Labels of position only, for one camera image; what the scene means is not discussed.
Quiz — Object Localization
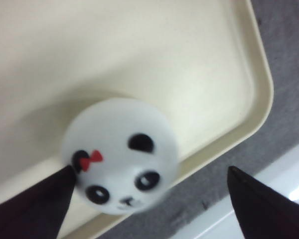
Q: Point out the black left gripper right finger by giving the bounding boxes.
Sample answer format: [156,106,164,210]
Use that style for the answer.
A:
[227,166,299,239]

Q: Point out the cream plastic tray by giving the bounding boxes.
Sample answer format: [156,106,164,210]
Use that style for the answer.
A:
[0,0,273,238]

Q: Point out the panda bun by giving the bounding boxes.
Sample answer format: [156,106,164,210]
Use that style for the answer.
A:
[61,98,179,215]

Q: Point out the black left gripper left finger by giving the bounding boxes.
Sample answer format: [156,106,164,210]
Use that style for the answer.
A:
[0,166,76,239]

